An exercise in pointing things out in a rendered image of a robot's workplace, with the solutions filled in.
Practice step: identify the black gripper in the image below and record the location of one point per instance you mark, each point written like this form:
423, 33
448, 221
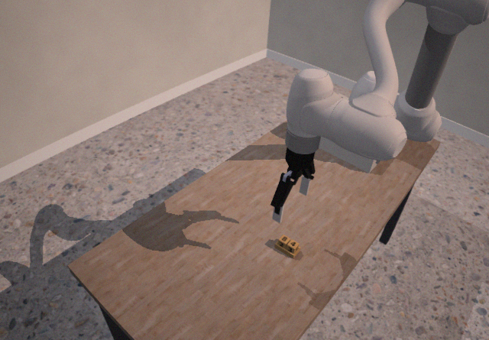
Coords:
298, 164

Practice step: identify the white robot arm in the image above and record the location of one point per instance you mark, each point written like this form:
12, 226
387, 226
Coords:
367, 124

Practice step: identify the tan wooden number cube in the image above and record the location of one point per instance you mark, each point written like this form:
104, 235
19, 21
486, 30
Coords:
292, 246
283, 241

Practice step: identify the orange rectangular tray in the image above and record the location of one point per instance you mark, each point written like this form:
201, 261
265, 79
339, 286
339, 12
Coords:
286, 251

